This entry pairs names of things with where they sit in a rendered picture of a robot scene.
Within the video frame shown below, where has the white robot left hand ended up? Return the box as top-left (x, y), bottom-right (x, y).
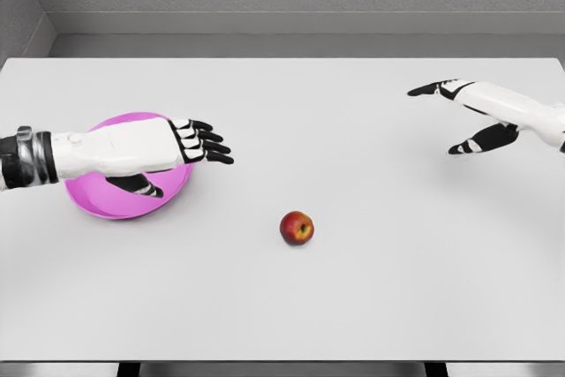
top-left (99, 117), bottom-right (236, 199)

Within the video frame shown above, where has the pink plate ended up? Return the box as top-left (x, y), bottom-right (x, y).
top-left (64, 110), bottom-right (196, 222)

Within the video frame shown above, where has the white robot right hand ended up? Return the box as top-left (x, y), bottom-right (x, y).
top-left (406, 78), bottom-right (554, 157)

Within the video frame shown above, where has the red apple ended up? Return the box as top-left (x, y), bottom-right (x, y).
top-left (279, 210), bottom-right (316, 246)

